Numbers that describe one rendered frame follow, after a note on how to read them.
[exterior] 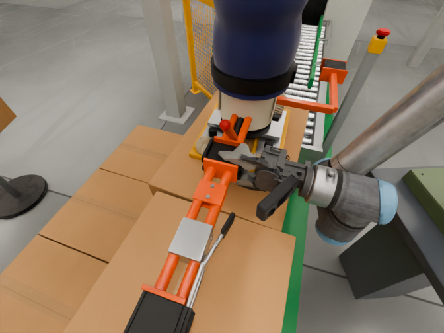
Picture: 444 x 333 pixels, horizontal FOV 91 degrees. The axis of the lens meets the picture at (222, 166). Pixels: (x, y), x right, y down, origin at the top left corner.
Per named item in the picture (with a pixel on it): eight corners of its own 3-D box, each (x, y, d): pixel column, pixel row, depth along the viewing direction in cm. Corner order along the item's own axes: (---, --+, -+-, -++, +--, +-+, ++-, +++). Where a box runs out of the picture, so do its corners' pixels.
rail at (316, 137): (322, 36, 280) (327, 19, 265) (326, 37, 278) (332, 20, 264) (303, 169, 139) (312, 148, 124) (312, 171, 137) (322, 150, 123)
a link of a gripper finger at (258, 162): (237, 160, 51) (270, 176, 52) (235, 166, 50) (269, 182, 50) (244, 148, 48) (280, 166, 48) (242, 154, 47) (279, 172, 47)
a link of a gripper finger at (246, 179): (227, 166, 61) (259, 169, 57) (220, 183, 58) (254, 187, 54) (224, 158, 59) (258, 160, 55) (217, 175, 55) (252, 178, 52)
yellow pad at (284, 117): (264, 108, 89) (266, 98, 85) (289, 113, 87) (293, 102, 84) (245, 171, 68) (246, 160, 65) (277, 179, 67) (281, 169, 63)
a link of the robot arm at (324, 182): (321, 215, 50) (338, 191, 42) (298, 208, 51) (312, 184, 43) (323, 184, 55) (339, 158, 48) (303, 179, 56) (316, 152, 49)
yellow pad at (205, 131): (220, 100, 93) (220, 89, 89) (243, 104, 91) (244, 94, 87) (188, 157, 72) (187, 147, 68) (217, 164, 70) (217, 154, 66)
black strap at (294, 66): (224, 51, 71) (224, 37, 68) (297, 62, 67) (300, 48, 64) (199, 87, 57) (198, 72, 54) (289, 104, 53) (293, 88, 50)
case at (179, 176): (221, 146, 131) (221, 84, 101) (287, 165, 122) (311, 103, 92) (170, 236, 96) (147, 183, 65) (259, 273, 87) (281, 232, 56)
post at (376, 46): (316, 154, 202) (372, 34, 126) (324, 156, 201) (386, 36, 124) (315, 160, 198) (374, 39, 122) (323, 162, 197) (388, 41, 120)
